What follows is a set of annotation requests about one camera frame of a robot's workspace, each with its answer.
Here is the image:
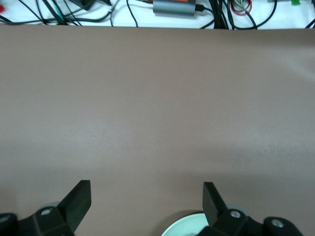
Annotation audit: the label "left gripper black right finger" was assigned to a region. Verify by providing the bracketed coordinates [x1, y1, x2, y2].
[196, 181, 305, 236]

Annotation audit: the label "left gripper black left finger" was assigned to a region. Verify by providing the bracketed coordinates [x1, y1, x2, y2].
[0, 179, 92, 236]

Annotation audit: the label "pale green round plate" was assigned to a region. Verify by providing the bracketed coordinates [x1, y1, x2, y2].
[161, 213, 210, 236]

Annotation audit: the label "brown table mat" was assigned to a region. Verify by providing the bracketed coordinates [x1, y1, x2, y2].
[0, 24, 315, 236]

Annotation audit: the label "grey usb hub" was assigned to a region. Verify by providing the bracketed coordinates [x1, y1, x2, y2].
[152, 0, 197, 17]

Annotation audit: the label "thick black cable bundle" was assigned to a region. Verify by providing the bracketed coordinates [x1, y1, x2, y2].
[209, 0, 237, 30]

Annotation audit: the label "tangled black cables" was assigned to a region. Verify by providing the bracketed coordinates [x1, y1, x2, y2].
[0, 0, 116, 27]

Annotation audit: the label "red green wire coil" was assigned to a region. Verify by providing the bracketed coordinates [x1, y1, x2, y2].
[231, 0, 253, 16]

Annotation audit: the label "black hub cable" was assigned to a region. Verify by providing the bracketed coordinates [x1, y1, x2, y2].
[195, 4, 216, 30]

